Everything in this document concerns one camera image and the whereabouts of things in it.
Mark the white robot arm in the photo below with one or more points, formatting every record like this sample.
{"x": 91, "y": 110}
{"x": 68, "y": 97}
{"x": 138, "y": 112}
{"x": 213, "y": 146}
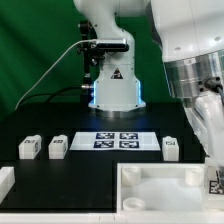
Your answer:
{"x": 190, "y": 34}

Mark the black camera on stand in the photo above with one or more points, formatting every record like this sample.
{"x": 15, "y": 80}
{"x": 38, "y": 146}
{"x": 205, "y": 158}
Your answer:
{"x": 94, "y": 52}

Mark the white square tabletop part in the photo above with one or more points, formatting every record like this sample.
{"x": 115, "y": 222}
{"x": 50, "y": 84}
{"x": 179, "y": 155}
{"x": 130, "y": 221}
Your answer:
{"x": 160, "y": 187}

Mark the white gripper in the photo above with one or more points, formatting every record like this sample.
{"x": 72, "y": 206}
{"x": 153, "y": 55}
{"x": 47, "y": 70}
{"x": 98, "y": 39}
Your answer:
{"x": 206, "y": 117}

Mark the white left obstacle block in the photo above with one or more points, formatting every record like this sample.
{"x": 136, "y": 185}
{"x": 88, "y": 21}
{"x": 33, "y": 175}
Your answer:
{"x": 7, "y": 180}

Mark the white tag sheet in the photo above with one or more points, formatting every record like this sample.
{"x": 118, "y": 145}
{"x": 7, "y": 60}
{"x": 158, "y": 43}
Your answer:
{"x": 131, "y": 141}

